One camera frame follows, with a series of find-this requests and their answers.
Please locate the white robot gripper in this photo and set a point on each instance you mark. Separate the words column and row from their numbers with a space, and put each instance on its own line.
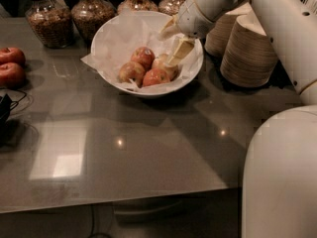
column 192, row 20

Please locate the yellowish apple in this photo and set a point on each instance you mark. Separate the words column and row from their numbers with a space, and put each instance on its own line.
column 160, row 62

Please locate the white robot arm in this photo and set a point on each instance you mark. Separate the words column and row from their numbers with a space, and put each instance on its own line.
column 280, row 173

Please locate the red apple with sticker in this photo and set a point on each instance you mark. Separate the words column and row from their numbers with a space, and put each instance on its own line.
column 144, row 56

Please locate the front red apple in bowl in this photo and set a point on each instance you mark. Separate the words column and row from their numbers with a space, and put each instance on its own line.
column 155, row 76

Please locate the front left apple in bowl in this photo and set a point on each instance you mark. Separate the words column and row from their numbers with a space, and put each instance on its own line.
column 132, row 71

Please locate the white paper bowl liner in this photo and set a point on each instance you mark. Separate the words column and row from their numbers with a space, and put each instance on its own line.
column 125, row 37

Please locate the white ceramic bowl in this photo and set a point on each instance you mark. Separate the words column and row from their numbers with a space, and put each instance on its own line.
column 148, row 92

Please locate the lower red apple on table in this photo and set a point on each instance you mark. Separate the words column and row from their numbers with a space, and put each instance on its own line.
column 12, row 75

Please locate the red apple on table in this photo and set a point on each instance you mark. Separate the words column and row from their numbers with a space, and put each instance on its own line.
column 12, row 75
column 12, row 55

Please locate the upper red apple on table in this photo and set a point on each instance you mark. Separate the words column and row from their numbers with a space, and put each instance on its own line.
column 12, row 55

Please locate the rear stack of paper bowls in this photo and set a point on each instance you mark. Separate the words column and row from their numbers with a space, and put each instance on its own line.
column 217, row 39

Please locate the stack of paper bowls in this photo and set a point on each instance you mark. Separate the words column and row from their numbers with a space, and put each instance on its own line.
column 249, row 58
column 217, row 39

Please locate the front stack of paper bowls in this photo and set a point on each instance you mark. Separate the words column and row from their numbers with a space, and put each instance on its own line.
column 249, row 58

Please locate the leftmost glass cereal jar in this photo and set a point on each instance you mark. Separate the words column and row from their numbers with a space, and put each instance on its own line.
column 51, row 22

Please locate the black object with cable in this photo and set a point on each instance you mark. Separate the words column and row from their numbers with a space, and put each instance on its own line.
column 10, row 105

